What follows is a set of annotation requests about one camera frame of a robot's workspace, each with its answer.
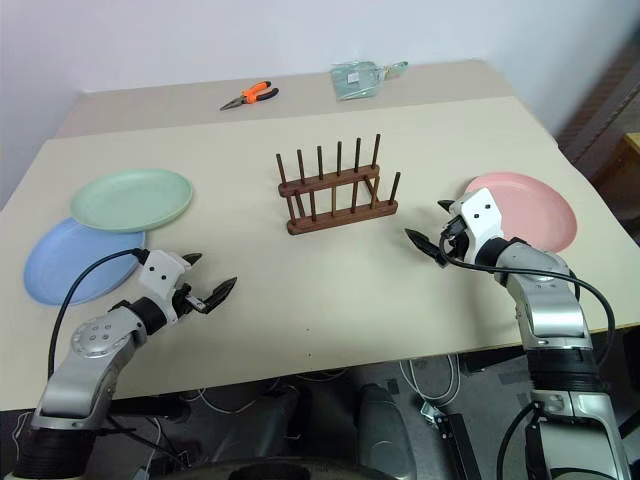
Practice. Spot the blue plate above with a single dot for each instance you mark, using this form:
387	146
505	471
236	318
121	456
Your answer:
75	267

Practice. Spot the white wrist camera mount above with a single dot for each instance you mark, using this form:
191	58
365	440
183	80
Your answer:
482	220
160	272

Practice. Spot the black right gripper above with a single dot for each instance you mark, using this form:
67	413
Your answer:
457	235

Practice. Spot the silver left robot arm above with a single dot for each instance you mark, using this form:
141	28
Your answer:
90	365

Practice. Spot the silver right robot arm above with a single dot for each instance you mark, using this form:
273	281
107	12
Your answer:
555	310

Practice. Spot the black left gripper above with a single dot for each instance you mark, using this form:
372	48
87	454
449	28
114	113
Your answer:
184	300

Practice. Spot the clear plastic packaged item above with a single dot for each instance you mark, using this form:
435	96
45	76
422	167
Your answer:
357	80

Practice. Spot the green plate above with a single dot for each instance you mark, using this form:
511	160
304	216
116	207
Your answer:
131	200

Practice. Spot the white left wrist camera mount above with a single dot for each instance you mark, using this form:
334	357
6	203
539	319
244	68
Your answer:
160	272

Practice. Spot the black metal bracket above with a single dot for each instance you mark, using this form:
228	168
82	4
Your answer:
457	445

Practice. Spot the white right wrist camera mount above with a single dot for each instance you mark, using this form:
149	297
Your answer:
482	220

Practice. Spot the wooden dish rack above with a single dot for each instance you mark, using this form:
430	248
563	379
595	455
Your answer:
340	210

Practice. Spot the red plate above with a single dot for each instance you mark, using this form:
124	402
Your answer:
535	212

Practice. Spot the brown wooden furniture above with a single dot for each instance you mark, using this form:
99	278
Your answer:
607	135

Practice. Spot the dark grey rounded shape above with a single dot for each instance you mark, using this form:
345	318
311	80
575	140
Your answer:
385	430

